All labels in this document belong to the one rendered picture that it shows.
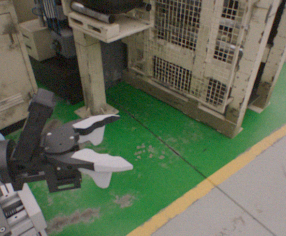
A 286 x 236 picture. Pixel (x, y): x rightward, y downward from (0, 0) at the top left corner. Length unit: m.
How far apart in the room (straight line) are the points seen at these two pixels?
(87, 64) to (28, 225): 1.31
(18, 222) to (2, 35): 1.33
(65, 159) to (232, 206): 1.40
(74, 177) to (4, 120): 1.75
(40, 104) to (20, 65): 1.67
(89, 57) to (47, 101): 1.57
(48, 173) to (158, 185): 1.32
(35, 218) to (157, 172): 1.06
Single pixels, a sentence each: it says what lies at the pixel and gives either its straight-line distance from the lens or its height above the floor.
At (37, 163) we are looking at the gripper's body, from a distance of 0.47.
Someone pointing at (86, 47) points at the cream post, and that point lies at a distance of 1.92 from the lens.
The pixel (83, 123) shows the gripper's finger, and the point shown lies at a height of 1.06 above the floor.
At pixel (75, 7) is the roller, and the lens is 1.72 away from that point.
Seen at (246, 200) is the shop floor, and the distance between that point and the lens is 1.78.
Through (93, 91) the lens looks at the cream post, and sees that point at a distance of 2.09.
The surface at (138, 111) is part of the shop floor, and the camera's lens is 2.28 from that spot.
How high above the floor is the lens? 1.37
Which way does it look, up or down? 39 degrees down
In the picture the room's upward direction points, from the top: straight up
